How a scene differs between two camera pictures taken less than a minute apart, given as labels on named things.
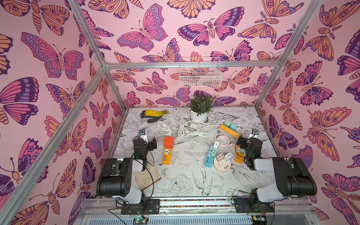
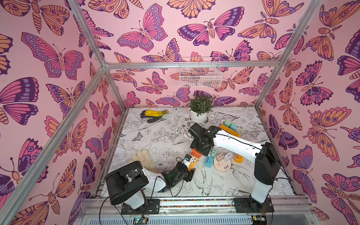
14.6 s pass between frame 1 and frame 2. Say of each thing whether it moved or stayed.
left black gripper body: moved
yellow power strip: moved
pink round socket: stayed
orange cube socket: moved
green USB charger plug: stayed
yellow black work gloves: stayed
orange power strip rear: stayed
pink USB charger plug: stayed
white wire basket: stayed
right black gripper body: moved
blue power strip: stayed
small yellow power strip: stayed
